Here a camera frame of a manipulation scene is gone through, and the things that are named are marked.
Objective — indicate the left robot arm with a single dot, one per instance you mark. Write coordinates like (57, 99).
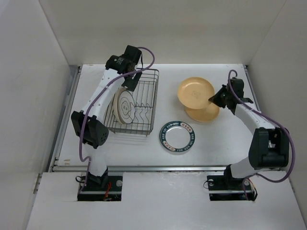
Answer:
(120, 72)

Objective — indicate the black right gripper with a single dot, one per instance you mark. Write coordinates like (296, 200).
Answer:
(215, 99)

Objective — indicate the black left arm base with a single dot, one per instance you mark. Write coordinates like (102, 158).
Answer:
(111, 191)

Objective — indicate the grey wire dish rack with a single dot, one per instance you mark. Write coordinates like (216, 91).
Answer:
(145, 97)

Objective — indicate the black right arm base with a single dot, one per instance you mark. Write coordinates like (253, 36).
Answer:
(237, 190)

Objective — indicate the tan plastic plate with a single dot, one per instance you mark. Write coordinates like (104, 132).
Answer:
(207, 114)

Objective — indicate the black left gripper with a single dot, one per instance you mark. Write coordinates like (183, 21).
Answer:
(130, 84)

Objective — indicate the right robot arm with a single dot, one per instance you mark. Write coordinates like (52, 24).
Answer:
(269, 148)

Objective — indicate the white bowl green band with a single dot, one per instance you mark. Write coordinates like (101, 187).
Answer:
(177, 137)

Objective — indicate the aluminium table rail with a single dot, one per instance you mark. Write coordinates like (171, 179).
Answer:
(223, 141)

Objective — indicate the yellow plate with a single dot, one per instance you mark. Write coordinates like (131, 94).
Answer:
(195, 92)

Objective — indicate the cream white plate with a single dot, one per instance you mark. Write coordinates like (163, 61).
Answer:
(115, 105)

